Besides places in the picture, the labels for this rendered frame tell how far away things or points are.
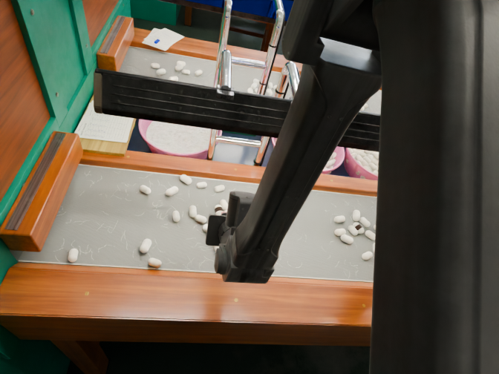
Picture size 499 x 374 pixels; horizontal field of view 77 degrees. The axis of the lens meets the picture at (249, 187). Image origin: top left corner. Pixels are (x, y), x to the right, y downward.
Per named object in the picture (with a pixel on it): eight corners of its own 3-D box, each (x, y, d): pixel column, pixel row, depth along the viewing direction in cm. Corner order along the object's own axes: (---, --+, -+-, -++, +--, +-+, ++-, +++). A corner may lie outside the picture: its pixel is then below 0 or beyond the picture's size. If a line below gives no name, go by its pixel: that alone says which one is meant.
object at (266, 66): (255, 136, 122) (290, 17, 88) (203, 129, 118) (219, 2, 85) (253, 106, 134) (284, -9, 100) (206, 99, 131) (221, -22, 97)
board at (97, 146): (124, 156, 91) (124, 153, 90) (67, 150, 88) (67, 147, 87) (145, 90, 112) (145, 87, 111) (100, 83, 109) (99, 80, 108)
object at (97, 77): (388, 154, 71) (407, 130, 66) (93, 113, 60) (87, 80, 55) (378, 130, 76) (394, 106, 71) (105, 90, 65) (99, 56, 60)
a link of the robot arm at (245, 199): (216, 278, 48) (270, 280, 50) (227, 205, 46) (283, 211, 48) (209, 248, 59) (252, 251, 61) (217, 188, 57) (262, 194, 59)
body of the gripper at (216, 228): (209, 212, 65) (210, 222, 58) (256, 217, 67) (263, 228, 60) (205, 242, 66) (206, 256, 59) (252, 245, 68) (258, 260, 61)
